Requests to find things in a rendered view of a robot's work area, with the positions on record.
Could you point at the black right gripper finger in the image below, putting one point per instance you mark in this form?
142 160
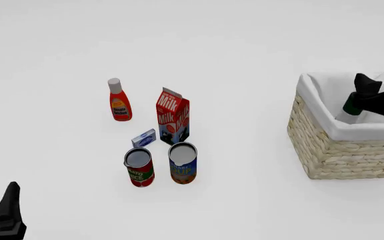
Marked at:
367 83

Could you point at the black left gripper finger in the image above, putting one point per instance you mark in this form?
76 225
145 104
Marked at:
9 205

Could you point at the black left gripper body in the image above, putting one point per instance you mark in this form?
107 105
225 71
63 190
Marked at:
2 232

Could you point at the white dressing bottle green cap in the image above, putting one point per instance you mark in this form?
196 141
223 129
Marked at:
351 108

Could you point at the white cloth basket liner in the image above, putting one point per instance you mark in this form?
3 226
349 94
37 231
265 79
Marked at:
322 100

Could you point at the woven wicker basket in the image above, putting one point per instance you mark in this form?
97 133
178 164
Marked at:
345 157

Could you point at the red tomato sauce can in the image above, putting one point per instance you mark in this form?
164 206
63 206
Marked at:
141 172

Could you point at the red ketchup bottle white cap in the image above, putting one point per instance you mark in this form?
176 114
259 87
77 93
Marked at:
121 105

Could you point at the small blue white box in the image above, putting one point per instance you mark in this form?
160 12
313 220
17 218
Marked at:
144 139

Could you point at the blue soup can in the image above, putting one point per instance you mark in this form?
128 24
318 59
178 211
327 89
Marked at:
183 170

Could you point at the red milk carton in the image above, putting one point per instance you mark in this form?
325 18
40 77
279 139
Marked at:
172 117

